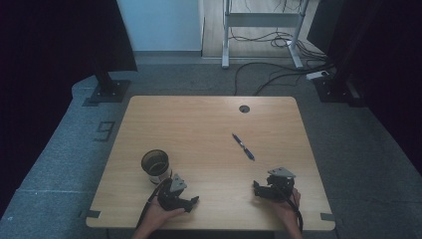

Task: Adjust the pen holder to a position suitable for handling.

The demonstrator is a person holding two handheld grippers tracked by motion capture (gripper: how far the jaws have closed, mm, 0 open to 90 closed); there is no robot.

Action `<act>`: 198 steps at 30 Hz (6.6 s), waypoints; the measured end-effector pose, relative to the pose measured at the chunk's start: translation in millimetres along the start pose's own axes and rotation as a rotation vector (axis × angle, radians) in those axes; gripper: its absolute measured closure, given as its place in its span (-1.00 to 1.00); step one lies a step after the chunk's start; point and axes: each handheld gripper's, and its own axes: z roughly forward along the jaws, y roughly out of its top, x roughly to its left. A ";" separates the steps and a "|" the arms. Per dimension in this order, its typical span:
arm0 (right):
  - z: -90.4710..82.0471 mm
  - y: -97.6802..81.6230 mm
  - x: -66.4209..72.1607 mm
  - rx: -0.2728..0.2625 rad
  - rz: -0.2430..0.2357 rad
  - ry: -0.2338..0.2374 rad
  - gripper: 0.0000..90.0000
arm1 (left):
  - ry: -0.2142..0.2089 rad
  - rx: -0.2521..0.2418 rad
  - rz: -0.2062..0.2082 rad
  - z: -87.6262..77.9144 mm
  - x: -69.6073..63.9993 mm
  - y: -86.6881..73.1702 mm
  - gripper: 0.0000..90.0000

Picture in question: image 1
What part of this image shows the tangle of floor cables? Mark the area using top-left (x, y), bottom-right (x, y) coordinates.
top-left (229, 27), bottom-right (329, 63)

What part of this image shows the dark curtain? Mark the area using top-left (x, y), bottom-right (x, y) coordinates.
top-left (0, 0), bottom-right (138, 217)
top-left (307, 0), bottom-right (422, 177)

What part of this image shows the dark cup with white base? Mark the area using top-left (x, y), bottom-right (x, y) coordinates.
top-left (140, 148), bottom-right (173, 185)

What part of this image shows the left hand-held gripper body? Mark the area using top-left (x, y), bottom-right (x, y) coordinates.
top-left (156, 173), bottom-right (192, 212)

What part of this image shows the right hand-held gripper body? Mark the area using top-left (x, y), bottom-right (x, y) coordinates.
top-left (263, 166), bottom-right (297, 202)

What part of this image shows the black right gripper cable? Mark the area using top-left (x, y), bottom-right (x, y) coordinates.
top-left (272, 184), bottom-right (305, 233)

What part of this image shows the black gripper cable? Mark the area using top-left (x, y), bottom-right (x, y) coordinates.
top-left (135, 177), bottom-right (173, 230)
top-left (272, 184), bottom-right (305, 233)

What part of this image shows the white metal desk frame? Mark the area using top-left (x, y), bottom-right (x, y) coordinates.
top-left (221, 0), bottom-right (311, 70)

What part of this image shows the grey tape floor mark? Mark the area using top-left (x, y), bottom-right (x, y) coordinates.
top-left (94, 120), bottom-right (116, 142)

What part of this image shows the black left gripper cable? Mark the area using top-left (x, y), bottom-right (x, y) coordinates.
top-left (135, 177), bottom-right (173, 230)

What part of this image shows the white power strip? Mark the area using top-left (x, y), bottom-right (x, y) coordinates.
top-left (305, 70), bottom-right (330, 82)

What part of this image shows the black stand base plate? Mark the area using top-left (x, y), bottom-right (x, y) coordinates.
top-left (87, 79), bottom-right (131, 105)
top-left (313, 75), bottom-right (355, 104)

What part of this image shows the person's left hand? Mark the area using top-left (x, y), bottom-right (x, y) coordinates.
top-left (140, 196), bottom-right (186, 233)

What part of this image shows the black floor cable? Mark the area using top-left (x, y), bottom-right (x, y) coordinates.
top-left (233, 61), bottom-right (336, 98)

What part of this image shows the black pen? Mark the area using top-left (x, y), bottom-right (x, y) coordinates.
top-left (231, 132), bottom-right (256, 162)

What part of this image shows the person's right hand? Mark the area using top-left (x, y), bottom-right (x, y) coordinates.
top-left (269, 187), bottom-right (302, 227)

